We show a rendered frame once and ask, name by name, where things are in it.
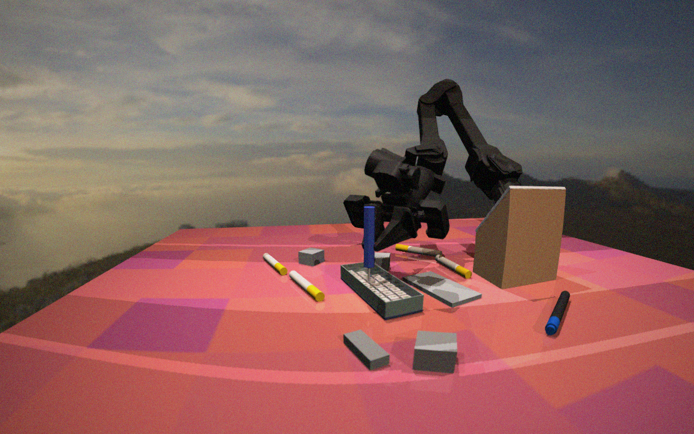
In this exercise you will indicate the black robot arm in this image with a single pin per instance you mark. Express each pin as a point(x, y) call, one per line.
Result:
point(491, 171)

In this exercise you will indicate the keyboard with white letter keys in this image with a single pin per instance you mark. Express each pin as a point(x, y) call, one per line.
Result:
point(386, 294)

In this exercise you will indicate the white cylinder with yellow cap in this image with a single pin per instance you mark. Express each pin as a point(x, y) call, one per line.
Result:
point(275, 264)
point(424, 251)
point(453, 266)
point(307, 286)

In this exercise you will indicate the blue stylus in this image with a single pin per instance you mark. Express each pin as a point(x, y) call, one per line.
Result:
point(369, 238)

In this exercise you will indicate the black marker with blue cap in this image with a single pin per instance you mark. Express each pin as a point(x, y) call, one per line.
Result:
point(557, 314)

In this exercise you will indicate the white cube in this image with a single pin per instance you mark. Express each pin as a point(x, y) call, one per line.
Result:
point(435, 352)

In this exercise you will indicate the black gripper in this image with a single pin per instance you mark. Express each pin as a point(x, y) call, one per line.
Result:
point(404, 218)

